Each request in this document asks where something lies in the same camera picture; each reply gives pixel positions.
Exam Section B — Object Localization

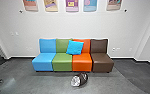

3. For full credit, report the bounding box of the green sofa seat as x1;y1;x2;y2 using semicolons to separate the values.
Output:
51;38;74;73

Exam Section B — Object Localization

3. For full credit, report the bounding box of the blue sofa seat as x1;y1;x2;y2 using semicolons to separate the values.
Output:
31;38;58;73

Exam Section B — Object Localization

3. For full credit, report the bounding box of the purple wall poster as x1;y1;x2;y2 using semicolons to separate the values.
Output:
65;0;80;13

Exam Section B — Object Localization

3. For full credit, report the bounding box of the peach wall poster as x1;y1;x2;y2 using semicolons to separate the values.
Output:
106;0;123;12

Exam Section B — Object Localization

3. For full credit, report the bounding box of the light blue wall poster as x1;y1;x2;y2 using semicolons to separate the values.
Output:
83;0;99;13

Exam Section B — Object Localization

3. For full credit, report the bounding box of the brown sofa seat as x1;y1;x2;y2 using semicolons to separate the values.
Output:
89;38;115;74

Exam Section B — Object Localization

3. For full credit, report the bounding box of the yellow wall poster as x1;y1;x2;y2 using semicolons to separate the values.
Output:
43;0;60;13

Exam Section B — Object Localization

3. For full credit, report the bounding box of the cyan square cushion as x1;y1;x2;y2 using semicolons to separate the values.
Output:
65;40;85;56

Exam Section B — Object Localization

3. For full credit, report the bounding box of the orange sofa seat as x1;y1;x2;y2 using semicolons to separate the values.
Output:
71;38;94;73

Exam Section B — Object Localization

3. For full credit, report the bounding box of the white light switch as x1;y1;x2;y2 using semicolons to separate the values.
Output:
15;31;20;37

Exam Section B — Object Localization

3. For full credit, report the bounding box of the salmon wall poster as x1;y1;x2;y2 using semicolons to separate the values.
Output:
22;0;39;12

